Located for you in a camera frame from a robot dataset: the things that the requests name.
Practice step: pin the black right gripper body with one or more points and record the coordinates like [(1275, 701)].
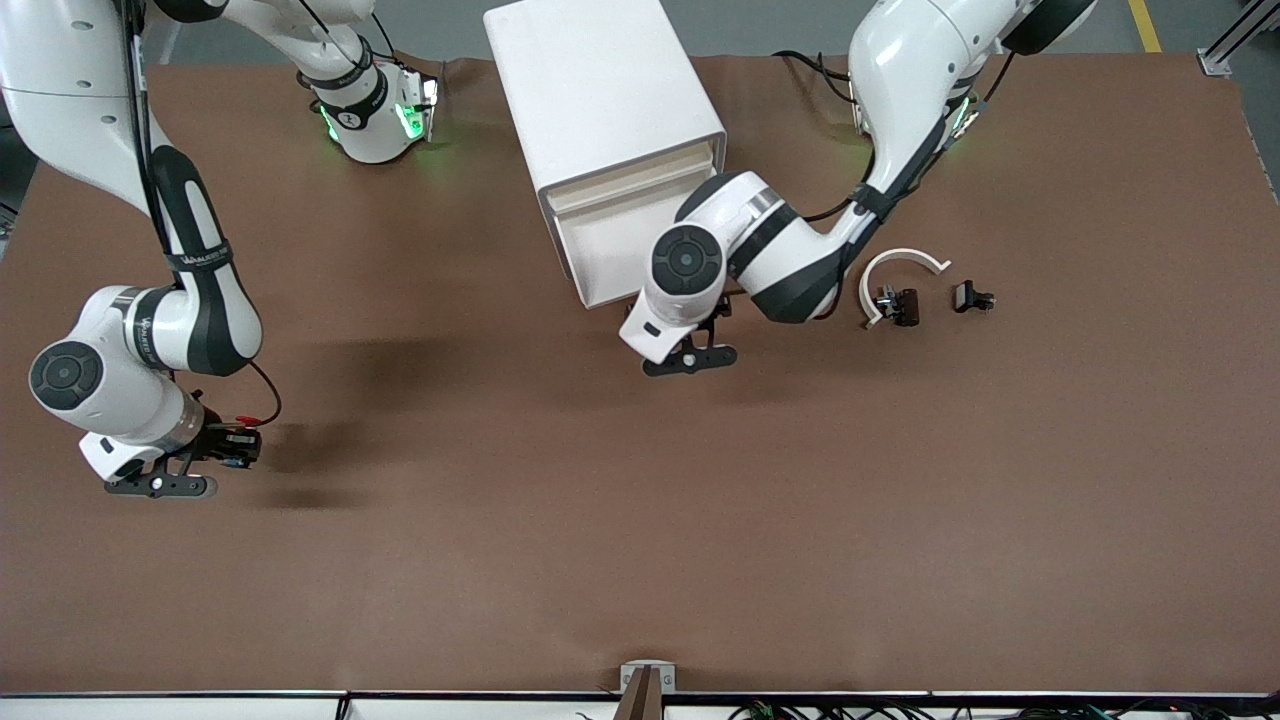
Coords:
[(222, 443)]

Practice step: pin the aluminium frame profile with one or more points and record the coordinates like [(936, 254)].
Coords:
[(1240, 37)]

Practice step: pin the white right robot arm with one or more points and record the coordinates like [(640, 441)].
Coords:
[(100, 100)]

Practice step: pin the small black clip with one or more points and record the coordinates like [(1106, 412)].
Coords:
[(970, 297)]

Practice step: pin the white table edge rail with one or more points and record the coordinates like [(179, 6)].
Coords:
[(150, 708)]

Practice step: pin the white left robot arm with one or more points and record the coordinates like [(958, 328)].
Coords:
[(900, 60)]

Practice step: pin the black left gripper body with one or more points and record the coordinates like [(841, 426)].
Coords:
[(719, 308)]

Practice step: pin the small black contact block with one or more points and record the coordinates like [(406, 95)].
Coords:
[(905, 307)]

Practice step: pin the grey metal bracket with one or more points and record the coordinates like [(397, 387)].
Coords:
[(628, 675)]

